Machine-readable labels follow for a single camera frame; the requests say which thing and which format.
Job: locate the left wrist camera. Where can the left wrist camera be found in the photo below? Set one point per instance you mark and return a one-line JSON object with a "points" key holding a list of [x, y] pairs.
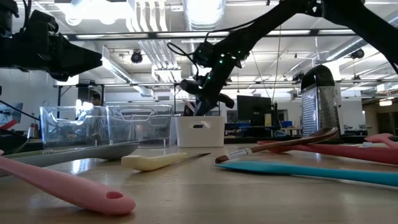
{"points": [[43, 23]]}

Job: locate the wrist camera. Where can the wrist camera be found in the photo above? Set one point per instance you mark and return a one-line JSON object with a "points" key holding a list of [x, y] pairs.
{"points": [[43, 23], [203, 54]]}

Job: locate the person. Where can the person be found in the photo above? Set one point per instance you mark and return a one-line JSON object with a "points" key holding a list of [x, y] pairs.
{"points": [[188, 110], [95, 99]]}

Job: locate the black plastic ladle spoon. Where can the black plastic ladle spoon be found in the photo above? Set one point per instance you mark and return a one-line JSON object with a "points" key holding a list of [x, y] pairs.
{"points": [[12, 143]]}

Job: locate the silver kettle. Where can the silver kettle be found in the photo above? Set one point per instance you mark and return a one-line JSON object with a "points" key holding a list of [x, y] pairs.
{"points": [[32, 132]]}

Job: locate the teal silicone spatula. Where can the teal silicone spatula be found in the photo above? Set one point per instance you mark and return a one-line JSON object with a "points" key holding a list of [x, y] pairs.
{"points": [[280, 169]]}

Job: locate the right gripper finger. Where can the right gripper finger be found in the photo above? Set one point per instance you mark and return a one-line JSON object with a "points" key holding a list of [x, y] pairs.
{"points": [[226, 101], [189, 85]]}

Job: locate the silver ceiling duct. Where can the silver ceiling duct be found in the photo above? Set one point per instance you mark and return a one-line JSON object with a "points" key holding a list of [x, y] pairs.
{"points": [[203, 14]]}

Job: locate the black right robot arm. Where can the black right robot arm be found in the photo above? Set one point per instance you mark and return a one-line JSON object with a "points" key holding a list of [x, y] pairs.
{"points": [[280, 18]]}

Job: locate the clear plastic bin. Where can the clear plastic bin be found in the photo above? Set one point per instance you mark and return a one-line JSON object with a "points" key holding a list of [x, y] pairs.
{"points": [[140, 130], [49, 124]]}

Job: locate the yellow item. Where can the yellow item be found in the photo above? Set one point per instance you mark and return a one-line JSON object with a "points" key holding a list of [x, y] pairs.
{"points": [[268, 119]]}

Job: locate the red object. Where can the red object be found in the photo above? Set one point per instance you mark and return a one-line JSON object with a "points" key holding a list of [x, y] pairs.
{"points": [[9, 124]]}

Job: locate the gray spoon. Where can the gray spoon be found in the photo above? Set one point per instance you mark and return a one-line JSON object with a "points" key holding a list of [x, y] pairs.
{"points": [[109, 152]]}

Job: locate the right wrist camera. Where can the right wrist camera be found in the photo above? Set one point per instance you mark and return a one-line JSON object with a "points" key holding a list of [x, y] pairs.
{"points": [[203, 54]]}

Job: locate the red silicone spatula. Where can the red silicone spatula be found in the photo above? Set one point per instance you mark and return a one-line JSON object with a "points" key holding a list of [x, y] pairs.
{"points": [[381, 138]]}

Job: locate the white plastic bin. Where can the white plastic bin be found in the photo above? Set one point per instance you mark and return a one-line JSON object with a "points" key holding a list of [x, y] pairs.
{"points": [[186, 137]]}

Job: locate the red slotted spoon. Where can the red slotted spoon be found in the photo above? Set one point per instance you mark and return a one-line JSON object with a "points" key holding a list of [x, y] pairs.
{"points": [[342, 151]]}

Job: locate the brown wooden spoon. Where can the brown wooden spoon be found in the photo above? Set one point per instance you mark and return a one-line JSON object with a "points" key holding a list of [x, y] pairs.
{"points": [[280, 144]]}

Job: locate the black ceiling spotlight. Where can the black ceiling spotlight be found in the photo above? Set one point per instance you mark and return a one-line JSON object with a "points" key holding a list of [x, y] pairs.
{"points": [[136, 57], [357, 53]]}

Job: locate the black beam with light strips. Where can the black beam with light strips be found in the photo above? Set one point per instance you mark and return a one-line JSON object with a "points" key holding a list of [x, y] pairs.
{"points": [[152, 35]]}

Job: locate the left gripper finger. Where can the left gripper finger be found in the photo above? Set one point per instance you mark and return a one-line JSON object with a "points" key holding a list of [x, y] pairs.
{"points": [[62, 76], [81, 60]]}

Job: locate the black aluminium table frame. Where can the black aluminium table frame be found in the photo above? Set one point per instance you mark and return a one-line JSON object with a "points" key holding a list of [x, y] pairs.
{"points": [[242, 140]]}

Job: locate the pink silicone spatula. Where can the pink silicone spatula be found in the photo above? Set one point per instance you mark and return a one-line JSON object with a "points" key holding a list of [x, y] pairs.
{"points": [[77, 189]]}

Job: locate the black computer monitor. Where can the black computer monitor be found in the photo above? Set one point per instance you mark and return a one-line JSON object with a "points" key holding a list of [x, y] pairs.
{"points": [[253, 109]]}

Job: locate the wall display screen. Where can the wall display screen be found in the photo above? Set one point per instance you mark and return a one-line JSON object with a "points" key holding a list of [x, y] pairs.
{"points": [[14, 116]]}

